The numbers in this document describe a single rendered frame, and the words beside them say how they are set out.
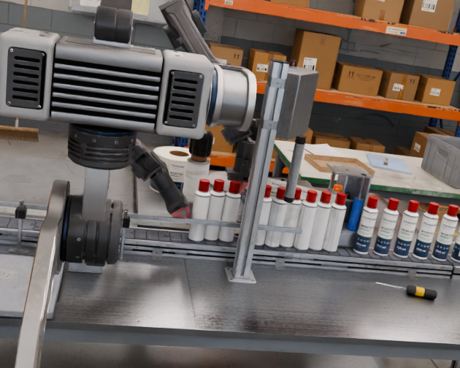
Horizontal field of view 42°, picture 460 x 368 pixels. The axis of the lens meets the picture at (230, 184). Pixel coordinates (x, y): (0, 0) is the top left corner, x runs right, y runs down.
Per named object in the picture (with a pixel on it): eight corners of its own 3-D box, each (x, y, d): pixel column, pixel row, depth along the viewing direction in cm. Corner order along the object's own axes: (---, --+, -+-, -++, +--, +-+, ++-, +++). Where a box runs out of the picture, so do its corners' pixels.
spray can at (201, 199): (206, 239, 198) (215, 180, 192) (198, 244, 193) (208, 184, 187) (192, 234, 200) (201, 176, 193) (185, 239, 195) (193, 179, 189)
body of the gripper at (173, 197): (183, 192, 198) (172, 174, 195) (188, 204, 189) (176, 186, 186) (166, 202, 198) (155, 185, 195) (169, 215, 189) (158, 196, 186)
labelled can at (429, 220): (422, 254, 216) (437, 201, 210) (429, 261, 211) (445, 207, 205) (409, 253, 215) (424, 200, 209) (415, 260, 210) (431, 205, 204)
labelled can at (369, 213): (364, 249, 211) (377, 195, 205) (369, 255, 207) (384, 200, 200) (350, 248, 210) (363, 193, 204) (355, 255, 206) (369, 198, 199)
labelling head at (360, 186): (346, 233, 223) (362, 167, 215) (358, 247, 211) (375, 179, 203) (310, 230, 220) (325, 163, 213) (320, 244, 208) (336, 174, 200)
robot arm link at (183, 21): (148, -2, 165) (180, -19, 165) (167, 34, 176) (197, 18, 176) (203, 101, 138) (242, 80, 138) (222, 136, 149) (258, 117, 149)
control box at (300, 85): (307, 132, 186) (320, 71, 181) (288, 141, 171) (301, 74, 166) (277, 125, 190) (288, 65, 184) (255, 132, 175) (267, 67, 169)
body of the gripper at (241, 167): (224, 171, 201) (228, 150, 199) (253, 174, 203) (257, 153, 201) (227, 177, 195) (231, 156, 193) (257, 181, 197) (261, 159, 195)
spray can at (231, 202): (234, 238, 202) (244, 181, 196) (231, 244, 197) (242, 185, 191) (219, 235, 203) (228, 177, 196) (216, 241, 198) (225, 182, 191)
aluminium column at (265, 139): (245, 272, 190) (285, 60, 170) (248, 279, 186) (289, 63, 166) (231, 271, 189) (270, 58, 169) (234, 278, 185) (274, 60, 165)
